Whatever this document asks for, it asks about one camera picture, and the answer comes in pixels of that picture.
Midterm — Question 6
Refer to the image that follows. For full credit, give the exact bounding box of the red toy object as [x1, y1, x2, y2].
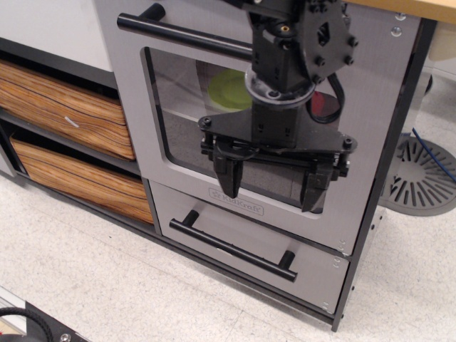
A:
[311, 91, 340, 118]

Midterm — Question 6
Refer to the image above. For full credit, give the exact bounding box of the black device bottom left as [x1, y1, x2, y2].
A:
[1, 299, 90, 341]

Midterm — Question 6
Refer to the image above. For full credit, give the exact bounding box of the wood-pattern fabric bin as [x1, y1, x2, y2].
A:
[1, 59, 135, 160]
[10, 133, 153, 224]

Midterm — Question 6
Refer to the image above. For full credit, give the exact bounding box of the grey lower drawer front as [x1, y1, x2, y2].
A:
[151, 182, 348, 314]

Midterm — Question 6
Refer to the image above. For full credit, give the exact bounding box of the blue cable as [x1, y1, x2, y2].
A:
[412, 127, 455, 180]

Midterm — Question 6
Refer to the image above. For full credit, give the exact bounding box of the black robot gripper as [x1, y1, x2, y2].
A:
[198, 101, 357, 213]

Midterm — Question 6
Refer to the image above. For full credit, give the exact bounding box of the black toy kitchen frame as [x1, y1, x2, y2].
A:
[0, 14, 438, 333]

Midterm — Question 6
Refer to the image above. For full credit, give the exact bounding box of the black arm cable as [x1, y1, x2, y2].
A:
[306, 73, 348, 125]

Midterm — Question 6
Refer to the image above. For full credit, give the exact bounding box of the grey toy oven door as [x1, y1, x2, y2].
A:
[94, 0, 422, 256]

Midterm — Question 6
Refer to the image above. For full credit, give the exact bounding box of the green toy plate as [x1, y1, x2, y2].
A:
[207, 69, 252, 111]

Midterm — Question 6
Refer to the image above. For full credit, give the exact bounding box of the grey round slotted base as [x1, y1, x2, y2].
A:
[379, 136, 455, 217]

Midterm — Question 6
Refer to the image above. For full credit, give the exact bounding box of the wooden countertop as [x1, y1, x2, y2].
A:
[350, 0, 455, 24]

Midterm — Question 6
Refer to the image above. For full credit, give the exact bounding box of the black drawer handle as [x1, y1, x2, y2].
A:
[169, 210, 298, 282]

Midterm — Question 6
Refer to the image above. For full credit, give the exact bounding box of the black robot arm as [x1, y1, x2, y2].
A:
[199, 1, 358, 214]

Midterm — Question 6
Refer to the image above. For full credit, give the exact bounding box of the lower wood-pattern fabric bin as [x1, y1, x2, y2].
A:
[10, 133, 153, 224]

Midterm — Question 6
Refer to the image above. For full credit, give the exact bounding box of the upper wood-pattern fabric bin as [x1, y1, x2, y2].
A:
[1, 59, 135, 160]

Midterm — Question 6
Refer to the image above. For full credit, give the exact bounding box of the black oven door handle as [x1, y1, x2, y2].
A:
[117, 3, 252, 62]

